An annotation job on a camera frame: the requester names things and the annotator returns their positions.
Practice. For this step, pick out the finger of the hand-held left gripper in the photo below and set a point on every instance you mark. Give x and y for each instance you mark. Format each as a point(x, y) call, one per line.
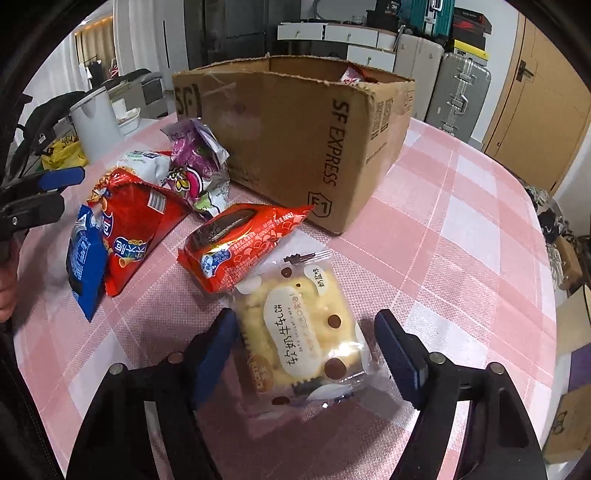
point(62, 179)
point(32, 210)

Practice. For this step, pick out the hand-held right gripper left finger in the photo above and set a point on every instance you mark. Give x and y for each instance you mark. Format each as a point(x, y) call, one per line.
point(214, 355)

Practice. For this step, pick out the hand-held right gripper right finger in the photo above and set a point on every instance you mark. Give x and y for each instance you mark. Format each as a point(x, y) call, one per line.
point(399, 355)

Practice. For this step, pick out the blue cookie packet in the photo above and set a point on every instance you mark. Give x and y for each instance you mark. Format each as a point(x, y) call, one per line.
point(85, 263)

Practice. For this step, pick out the white green snack bag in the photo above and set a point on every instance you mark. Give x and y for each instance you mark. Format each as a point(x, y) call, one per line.
point(138, 161)

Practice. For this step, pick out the yellow cake packet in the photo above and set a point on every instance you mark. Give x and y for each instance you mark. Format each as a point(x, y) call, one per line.
point(300, 337)

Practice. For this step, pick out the large red snack bag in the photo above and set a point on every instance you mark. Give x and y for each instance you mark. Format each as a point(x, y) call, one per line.
point(134, 230)

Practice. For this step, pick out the red cookie packet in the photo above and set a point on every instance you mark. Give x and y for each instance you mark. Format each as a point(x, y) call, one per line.
point(240, 249)

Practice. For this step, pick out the purple snack packet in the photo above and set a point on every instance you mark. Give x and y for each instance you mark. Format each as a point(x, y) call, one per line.
point(198, 166)

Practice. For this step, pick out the white red snack bag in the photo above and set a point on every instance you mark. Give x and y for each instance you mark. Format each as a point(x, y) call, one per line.
point(353, 74)

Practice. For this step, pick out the person's left hand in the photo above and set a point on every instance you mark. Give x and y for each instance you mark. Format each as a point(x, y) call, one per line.
point(5, 290)

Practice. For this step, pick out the yellow bag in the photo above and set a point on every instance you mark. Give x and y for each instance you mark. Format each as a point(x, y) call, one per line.
point(64, 154)

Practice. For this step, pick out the white bucket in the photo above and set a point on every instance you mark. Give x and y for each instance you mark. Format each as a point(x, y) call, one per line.
point(97, 129)

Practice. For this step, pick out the black chair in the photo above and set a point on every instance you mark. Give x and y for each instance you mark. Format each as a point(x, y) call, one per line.
point(46, 115)

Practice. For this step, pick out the pink checkered tablecloth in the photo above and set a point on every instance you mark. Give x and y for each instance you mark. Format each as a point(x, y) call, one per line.
point(461, 258)

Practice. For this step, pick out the purple board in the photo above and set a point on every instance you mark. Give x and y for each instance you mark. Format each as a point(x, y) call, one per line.
point(579, 369)

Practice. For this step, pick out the printed cardboard box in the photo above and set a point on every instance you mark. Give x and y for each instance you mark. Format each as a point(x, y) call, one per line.
point(570, 424)

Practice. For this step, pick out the small brown cardboard box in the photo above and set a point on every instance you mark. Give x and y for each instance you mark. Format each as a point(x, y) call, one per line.
point(570, 263)

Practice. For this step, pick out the pile of shoes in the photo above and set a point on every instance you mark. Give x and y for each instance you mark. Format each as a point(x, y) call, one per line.
point(549, 221)

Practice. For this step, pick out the grey refrigerator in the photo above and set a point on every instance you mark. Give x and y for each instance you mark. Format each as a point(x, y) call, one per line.
point(231, 27)

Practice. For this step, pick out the silver suitcase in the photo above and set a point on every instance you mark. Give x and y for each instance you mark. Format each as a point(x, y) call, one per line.
point(457, 92)

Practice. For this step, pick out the wooden door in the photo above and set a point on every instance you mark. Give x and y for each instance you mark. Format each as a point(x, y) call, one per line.
point(531, 115)

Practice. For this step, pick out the beige suitcase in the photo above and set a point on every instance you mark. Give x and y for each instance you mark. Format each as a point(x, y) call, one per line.
point(415, 60)

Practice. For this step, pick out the white drawer desk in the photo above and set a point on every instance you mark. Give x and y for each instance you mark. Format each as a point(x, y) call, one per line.
point(323, 32)

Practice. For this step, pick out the teal suitcase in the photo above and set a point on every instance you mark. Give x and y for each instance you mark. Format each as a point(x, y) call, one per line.
point(429, 18)

